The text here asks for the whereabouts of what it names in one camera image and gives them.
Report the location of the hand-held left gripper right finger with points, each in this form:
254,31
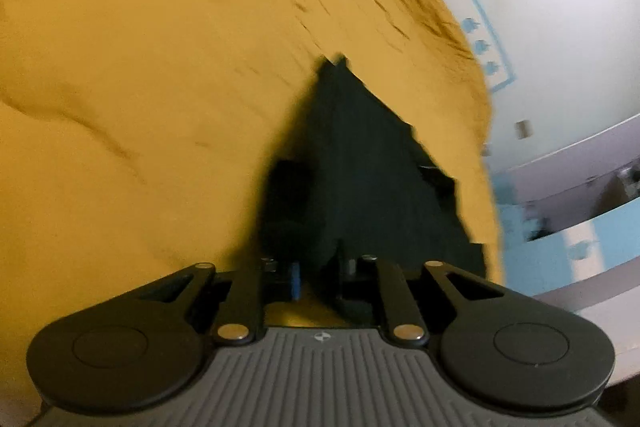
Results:
392,302

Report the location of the white and blue headboard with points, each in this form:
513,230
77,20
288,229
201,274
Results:
481,46

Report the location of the beige wall switch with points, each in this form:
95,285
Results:
522,128

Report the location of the yellow quilt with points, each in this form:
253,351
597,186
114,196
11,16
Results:
150,82

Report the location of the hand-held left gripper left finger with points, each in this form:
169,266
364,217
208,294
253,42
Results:
296,282

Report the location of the black long-sleeve sweater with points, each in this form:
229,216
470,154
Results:
360,167

